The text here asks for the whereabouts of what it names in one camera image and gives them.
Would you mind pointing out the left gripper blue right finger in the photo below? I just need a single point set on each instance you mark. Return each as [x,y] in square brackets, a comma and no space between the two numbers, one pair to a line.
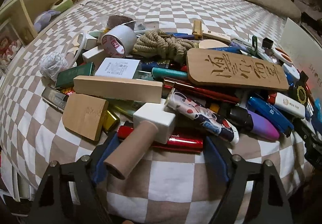
[218,156]

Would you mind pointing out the white lighter red cap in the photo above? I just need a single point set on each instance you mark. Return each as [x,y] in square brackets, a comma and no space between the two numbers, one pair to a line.
[287,104]

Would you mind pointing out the red glossy lighter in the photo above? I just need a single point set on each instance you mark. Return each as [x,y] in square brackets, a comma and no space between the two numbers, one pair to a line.
[179,142]

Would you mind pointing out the patterned cartoon lighter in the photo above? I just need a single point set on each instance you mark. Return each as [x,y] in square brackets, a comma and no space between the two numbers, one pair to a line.
[209,120]

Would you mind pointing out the blue lighter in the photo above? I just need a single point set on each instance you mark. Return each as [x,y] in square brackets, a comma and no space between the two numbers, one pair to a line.
[273,115]

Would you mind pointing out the checkered bed sheet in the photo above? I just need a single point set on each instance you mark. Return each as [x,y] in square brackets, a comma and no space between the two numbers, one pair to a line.
[165,187]

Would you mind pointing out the purple lighter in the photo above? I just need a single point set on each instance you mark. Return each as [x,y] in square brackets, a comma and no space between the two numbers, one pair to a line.
[263,128]

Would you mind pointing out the rounded wooden board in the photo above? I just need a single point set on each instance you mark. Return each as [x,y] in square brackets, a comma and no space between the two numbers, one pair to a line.
[84,115]

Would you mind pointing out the black round tin gold emblem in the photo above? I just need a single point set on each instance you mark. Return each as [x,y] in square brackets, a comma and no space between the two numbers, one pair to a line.
[298,89]

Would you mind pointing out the dark silver flat box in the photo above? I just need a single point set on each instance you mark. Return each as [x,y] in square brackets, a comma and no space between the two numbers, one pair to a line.
[55,98]

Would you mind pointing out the light wooden block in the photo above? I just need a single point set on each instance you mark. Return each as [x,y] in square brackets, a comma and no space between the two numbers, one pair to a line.
[119,88]

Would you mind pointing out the carved wooden plaque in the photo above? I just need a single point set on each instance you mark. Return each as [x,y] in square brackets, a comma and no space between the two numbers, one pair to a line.
[212,67]

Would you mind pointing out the green flat box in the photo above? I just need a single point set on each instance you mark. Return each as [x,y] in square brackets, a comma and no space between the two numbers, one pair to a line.
[65,79]

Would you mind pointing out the white cardboard shoe box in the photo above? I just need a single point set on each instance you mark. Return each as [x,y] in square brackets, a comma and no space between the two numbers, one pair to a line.
[305,53]

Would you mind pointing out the orange white scissors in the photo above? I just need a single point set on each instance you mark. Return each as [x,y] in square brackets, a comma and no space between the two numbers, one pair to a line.
[282,56]

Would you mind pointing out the white charger box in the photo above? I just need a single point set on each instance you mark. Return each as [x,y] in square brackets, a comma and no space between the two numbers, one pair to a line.
[118,68]

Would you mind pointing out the white mesh ball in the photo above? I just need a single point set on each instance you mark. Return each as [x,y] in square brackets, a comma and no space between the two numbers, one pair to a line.
[52,64]

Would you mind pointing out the white tape roll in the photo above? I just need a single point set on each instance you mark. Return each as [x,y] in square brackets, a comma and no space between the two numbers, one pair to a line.
[119,41]

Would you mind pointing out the purple plush toy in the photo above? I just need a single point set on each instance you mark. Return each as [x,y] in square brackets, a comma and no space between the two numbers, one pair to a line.
[44,19]

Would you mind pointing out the green avocado plush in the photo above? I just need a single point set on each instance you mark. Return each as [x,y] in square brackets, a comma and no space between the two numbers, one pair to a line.
[62,5]

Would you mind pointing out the white mallet brown handle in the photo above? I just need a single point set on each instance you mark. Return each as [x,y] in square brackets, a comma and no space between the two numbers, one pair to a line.
[152,123]

